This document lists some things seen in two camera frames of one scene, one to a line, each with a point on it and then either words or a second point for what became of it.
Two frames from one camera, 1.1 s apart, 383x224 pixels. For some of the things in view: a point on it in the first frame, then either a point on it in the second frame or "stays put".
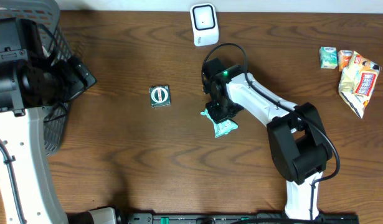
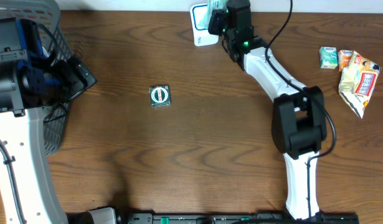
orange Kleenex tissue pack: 344,58 stays put
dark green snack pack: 159,96 stays put
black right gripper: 217,117 to 215,16
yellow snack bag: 357,82 stays put
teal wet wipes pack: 223,127 to 212,5
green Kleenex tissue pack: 328,57 stays put
